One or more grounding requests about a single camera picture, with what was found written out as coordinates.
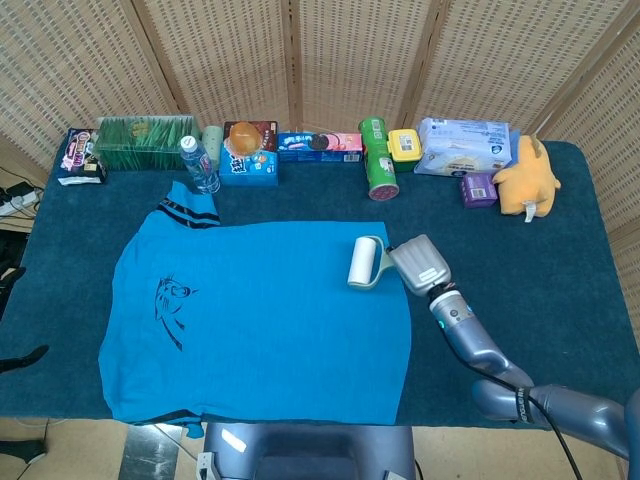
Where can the round orange bread bun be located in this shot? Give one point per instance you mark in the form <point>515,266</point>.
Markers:
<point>245,137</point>

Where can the pale green paper roll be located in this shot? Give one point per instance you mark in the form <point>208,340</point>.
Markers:
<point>212,142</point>

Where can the brown snack box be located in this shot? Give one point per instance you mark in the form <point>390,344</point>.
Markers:
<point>268,135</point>

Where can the blue pink cookie box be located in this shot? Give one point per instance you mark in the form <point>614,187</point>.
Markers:
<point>320,145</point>

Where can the grey robot body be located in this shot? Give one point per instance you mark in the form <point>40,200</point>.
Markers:
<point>310,450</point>

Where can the dark blue carpeted table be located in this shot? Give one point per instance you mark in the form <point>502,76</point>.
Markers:
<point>500,225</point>

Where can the shiny metal floor plate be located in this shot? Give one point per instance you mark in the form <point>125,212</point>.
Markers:
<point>150,455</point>

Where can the blue white wet wipes pack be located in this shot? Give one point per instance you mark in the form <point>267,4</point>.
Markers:
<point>465,145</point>

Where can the purple snack bag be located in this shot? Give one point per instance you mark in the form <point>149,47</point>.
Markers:
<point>80,155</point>

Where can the blue snack box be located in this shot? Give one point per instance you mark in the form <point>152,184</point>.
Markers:
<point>250,170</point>

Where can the orange plush toy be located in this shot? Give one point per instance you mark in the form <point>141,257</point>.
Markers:
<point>527,175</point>

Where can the blue t-shirt with cat print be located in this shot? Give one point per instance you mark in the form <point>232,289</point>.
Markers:
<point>250,325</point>

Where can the wicker folding screen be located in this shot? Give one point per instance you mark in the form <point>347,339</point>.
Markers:
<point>350,60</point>

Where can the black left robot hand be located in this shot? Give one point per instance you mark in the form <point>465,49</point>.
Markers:
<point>25,357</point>

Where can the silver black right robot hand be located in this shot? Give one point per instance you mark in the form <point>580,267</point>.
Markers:
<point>422,265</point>

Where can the clear box with green grass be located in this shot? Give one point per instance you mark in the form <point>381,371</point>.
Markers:
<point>140,142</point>

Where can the green chips can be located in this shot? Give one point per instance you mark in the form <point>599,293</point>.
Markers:
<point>380,165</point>

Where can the white power strip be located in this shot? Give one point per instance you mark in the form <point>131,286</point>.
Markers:
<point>15,204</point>

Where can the clear plastic water bottle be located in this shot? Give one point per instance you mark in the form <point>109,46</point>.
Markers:
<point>200,167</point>

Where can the small purple box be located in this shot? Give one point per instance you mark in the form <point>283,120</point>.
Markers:
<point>477,190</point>

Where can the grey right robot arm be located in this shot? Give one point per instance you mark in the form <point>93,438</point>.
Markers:
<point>475,345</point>

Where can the yellow lidded small container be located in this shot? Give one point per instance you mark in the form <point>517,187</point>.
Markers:
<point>405,150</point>

